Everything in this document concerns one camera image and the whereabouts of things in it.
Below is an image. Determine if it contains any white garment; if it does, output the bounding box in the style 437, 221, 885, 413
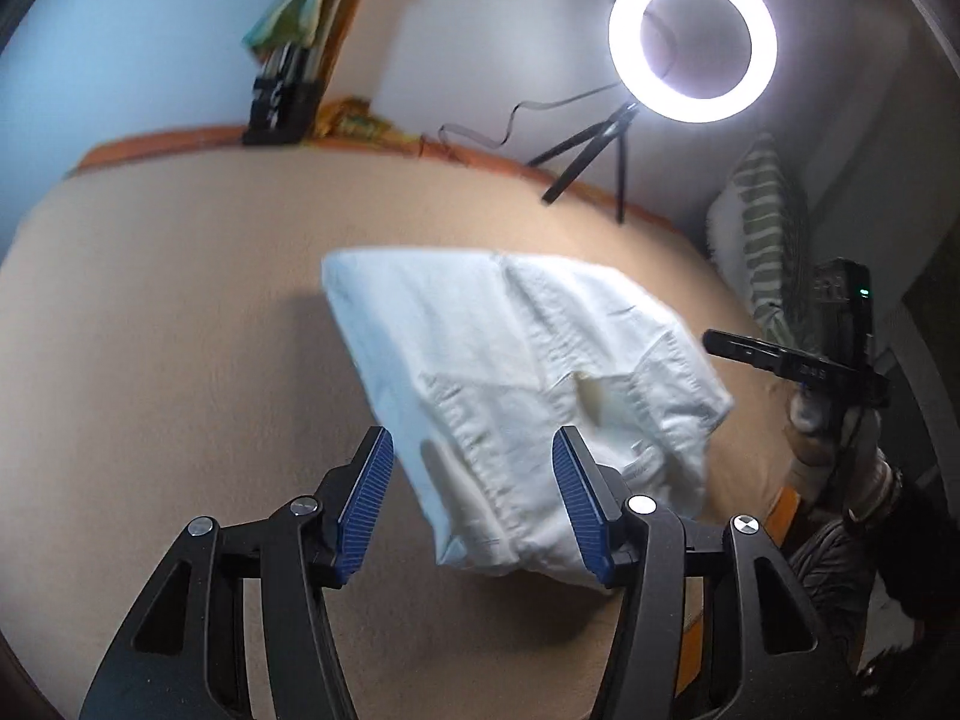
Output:
321, 247, 736, 595

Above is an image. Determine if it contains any person's right hand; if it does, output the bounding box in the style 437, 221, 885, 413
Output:
783, 386, 884, 520

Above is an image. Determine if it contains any grey striped cloth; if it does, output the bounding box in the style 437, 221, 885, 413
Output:
783, 517, 884, 662

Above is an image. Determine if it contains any black ring light cable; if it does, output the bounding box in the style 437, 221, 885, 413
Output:
438, 82, 623, 160

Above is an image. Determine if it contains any orange bed sheet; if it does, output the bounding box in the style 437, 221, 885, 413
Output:
75, 126, 797, 691

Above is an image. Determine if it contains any person's right forearm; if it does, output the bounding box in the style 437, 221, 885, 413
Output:
862, 465, 960, 620

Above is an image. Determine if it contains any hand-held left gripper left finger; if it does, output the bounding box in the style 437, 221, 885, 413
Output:
79, 426, 396, 720

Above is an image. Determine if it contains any folded black tripod stand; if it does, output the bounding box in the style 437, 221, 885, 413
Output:
241, 37, 325, 148

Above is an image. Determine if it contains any white ring light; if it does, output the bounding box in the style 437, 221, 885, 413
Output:
607, 0, 779, 124

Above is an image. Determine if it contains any metal bracelet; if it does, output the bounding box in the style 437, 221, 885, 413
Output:
843, 461, 905, 531

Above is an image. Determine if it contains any colourful hanging cloth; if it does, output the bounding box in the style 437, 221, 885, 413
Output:
243, 0, 362, 66

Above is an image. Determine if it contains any black ring light tripod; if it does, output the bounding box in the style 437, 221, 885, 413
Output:
525, 101, 643, 225

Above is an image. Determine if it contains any green striped pillow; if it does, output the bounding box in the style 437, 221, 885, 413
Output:
705, 133, 815, 362

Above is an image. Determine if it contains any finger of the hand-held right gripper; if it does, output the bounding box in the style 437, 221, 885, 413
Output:
703, 328, 788, 374

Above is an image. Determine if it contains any yellow patterned cloth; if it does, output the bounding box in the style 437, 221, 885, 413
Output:
313, 95, 422, 160

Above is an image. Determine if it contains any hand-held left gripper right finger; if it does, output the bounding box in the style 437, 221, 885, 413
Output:
551, 426, 860, 720

